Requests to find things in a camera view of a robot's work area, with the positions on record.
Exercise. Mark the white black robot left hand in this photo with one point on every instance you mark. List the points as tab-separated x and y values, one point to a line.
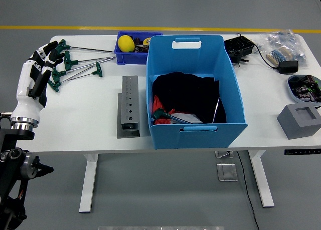
27	104

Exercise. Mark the black table control panel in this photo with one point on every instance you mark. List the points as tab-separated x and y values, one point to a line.
301	151

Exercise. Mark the black round socket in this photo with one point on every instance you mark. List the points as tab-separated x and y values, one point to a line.
237	55

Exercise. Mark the yellow tape measure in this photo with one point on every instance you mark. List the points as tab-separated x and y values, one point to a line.
147	40

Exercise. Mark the large light blue box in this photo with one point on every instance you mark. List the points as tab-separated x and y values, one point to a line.
195	137

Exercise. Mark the black plastic tray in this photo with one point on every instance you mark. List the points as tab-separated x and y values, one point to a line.
238	45

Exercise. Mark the red cloth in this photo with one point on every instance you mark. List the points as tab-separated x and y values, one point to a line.
156	102

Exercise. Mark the light blue plate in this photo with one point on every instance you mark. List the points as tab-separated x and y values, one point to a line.
291	92

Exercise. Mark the tan resistor strip bundle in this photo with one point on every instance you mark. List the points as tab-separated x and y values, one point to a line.
279	55

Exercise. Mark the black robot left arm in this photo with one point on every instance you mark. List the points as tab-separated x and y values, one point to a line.
12	165

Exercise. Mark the electronic components heap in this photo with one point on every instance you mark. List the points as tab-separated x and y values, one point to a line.
306	89

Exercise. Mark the grey metal tool rack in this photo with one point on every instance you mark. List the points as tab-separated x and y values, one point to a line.
129	107

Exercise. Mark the small dark blue bin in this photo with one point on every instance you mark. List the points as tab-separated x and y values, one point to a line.
130	57

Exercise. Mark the grey foam block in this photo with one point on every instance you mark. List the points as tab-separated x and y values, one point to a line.
293	124

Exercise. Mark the grey white cloth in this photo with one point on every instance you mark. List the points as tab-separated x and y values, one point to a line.
190	117

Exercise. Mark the clear plastic parts bags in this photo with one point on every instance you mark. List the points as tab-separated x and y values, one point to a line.
283	39

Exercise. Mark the black cloth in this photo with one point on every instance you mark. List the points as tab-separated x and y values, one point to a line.
190	94

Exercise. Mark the metal floor plate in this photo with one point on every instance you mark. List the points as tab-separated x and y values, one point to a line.
224	154
227	172

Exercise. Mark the white table leg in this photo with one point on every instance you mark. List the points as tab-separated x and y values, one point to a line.
87	185
263	182

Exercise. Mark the yellow lemon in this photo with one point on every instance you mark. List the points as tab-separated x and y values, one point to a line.
126	43

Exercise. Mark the black power adapter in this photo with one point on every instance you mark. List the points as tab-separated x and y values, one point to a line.
288	67

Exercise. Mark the dark small parts heap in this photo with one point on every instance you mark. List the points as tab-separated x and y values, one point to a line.
141	48

